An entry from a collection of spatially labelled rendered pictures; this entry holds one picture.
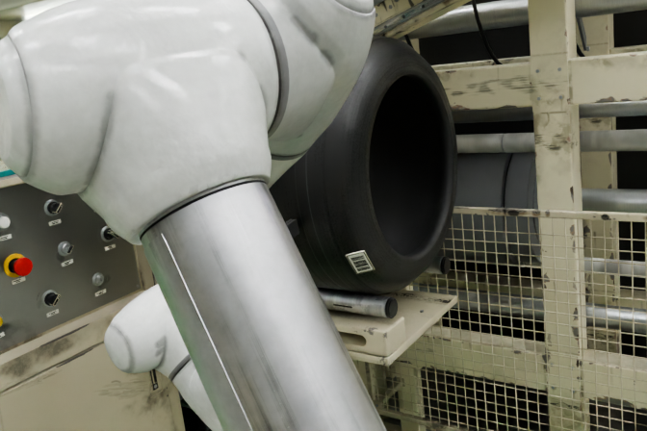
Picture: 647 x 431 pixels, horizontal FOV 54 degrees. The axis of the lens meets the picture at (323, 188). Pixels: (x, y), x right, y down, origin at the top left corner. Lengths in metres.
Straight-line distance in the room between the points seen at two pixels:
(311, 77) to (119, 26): 0.16
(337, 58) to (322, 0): 0.05
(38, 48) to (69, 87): 0.03
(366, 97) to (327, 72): 0.72
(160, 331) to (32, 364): 0.61
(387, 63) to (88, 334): 0.91
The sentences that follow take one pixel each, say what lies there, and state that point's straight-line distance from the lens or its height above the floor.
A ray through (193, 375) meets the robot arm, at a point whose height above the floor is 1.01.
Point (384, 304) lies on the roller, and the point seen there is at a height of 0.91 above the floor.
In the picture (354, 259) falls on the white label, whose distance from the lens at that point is 1.27.
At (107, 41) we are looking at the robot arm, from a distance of 0.44.
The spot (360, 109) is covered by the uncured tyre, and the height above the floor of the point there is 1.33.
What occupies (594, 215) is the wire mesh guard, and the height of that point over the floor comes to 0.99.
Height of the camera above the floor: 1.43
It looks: 11 degrees down
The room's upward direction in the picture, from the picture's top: 7 degrees counter-clockwise
